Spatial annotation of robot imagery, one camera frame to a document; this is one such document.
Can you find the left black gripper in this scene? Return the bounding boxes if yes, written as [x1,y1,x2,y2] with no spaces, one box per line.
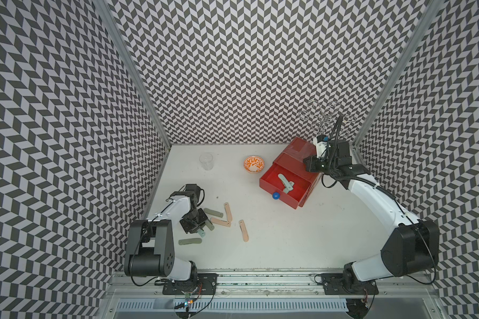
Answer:
[178,207,208,234]

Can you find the red drawer blue knob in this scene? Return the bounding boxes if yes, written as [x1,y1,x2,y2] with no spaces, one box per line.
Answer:
[259,164,313,209]

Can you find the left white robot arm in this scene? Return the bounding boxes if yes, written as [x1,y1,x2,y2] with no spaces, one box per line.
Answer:
[124,184,209,281]

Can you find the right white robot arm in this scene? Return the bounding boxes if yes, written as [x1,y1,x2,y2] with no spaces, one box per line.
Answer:
[303,135,440,291]

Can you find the orange fruit knife middle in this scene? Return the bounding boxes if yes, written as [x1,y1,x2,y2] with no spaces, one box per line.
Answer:
[210,217,231,227]

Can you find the orange fruit knife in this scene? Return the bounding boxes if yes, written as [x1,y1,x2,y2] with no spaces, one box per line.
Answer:
[210,217,231,227]
[239,219,250,243]
[224,203,233,223]

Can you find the orange fruit knife upper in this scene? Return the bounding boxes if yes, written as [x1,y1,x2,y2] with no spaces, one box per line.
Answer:
[224,203,233,223]

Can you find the red drawer cabinet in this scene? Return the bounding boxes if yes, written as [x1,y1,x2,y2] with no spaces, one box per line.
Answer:
[274,138,319,209]

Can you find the orange fruit knife right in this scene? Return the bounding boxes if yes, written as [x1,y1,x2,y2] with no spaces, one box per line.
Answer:
[239,219,250,243]

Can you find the olive green knife middle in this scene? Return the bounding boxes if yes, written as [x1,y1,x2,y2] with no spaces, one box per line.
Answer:
[205,219,215,231]

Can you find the olive green knife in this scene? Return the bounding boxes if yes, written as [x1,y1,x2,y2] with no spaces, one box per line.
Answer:
[178,238,202,246]
[205,219,215,231]
[203,208,224,218]

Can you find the olive green knife lower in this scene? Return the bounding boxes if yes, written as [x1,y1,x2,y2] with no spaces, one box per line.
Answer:
[178,238,202,246]

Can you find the olive green knife upper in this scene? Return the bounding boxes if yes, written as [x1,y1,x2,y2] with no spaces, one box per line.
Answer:
[203,208,224,218]

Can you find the clear plastic cup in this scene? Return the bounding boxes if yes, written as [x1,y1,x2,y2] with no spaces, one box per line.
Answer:
[199,152,214,171]

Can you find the orange patterned bowl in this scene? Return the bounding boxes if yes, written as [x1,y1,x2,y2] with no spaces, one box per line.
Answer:
[243,156,265,174]

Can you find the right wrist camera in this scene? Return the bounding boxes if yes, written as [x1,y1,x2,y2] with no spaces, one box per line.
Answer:
[313,134,329,158]

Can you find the chrome wire rack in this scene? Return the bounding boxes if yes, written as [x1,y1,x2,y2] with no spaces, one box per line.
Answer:
[298,99,353,142]

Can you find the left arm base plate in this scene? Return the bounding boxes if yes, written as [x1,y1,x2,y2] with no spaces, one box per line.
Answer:
[162,272,218,296]

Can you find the aluminium front rail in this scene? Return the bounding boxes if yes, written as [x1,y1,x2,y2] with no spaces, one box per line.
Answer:
[96,269,448,318]

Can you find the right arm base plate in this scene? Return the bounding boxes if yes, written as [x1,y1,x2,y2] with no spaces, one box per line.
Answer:
[319,272,379,296]

